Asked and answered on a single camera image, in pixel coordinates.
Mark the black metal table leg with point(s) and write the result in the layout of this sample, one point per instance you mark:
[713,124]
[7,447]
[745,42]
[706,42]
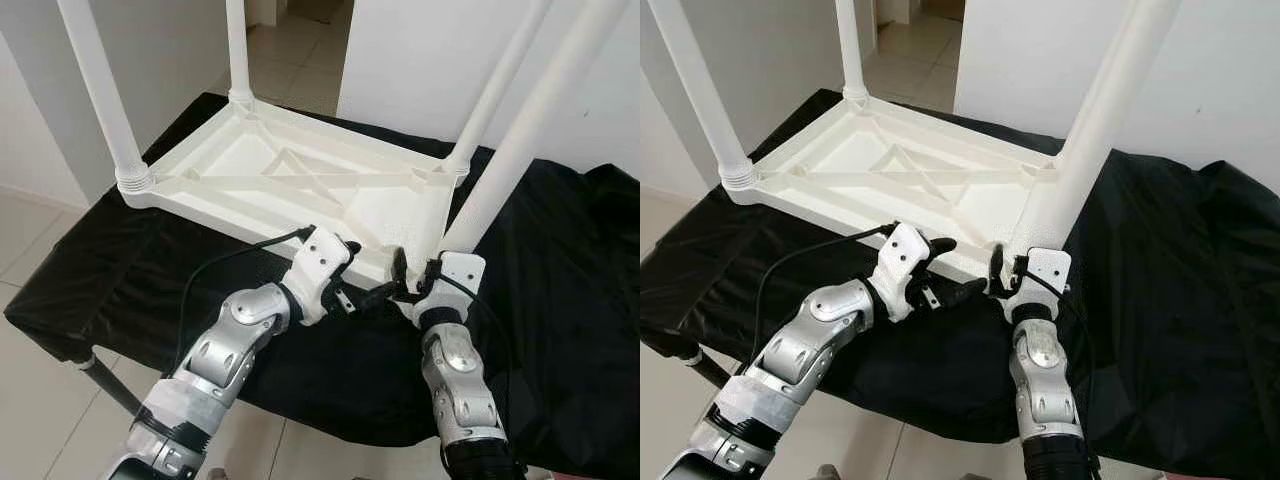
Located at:
[110,385]
[705,365]

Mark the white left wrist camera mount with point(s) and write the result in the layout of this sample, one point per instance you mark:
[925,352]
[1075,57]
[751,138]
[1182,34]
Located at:
[900,260]
[320,265]

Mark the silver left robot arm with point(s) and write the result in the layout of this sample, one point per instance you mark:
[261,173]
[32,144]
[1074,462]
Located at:
[235,330]
[820,325]

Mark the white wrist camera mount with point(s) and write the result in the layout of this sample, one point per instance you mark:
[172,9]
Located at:
[900,260]
[458,280]
[1045,275]
[320,265]

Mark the white plastic table top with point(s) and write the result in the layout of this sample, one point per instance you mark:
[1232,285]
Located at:
[870,160]
[250,160]

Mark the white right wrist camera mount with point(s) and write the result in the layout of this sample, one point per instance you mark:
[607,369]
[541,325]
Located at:
[1045,275]
[458,280]

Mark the white plastic table leg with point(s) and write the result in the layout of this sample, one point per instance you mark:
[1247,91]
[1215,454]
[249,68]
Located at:
[850,50]
[1100,110]
[530,120]
[238,50]
[700,90]
[100,90]
[500,75]

